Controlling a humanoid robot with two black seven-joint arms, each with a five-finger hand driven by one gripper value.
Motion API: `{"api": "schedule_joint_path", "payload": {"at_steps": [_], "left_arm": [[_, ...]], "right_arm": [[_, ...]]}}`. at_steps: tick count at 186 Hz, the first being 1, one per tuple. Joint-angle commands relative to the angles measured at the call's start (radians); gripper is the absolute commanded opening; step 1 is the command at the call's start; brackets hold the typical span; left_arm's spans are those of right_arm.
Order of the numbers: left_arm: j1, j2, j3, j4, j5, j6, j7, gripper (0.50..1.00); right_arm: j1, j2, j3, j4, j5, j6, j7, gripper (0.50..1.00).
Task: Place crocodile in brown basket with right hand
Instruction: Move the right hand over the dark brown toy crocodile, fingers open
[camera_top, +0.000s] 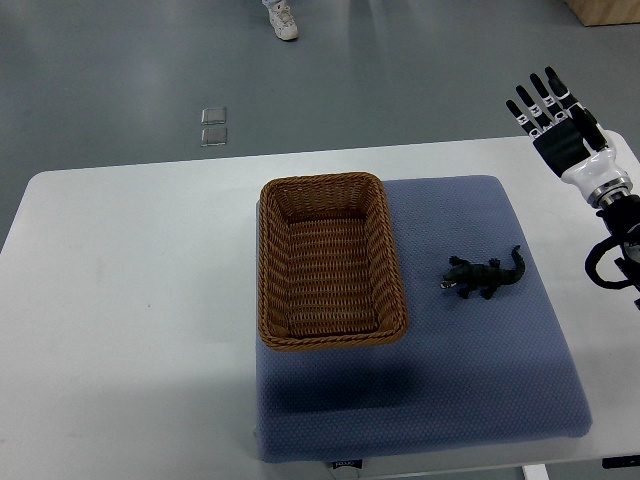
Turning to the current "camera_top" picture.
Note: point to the dark toy crocodile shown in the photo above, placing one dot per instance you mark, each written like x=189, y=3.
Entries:
x=487, y=278

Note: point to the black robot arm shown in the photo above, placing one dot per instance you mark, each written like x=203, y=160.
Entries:
x=619, y=210

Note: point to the lower metal floor plate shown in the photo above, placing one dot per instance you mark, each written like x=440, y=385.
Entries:
x=214, y=136

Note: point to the wooden box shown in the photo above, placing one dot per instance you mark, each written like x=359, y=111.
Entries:
x=593, y=13

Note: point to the upper metal floor plate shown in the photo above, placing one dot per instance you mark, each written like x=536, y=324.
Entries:
x=213, y=115

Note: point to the brown wicker basket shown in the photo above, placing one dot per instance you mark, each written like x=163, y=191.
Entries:
x=327, y=265

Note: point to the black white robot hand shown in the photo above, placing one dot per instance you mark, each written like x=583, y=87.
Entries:
x=570, y=140

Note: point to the person in white sneakers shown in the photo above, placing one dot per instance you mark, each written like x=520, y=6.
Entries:
x=281, y=19

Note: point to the blue textured cushion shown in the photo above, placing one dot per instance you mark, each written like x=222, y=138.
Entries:
x=467, y=372

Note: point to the metal floor plate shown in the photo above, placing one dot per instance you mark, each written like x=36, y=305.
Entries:
x=213, y=115
x=214, y=136

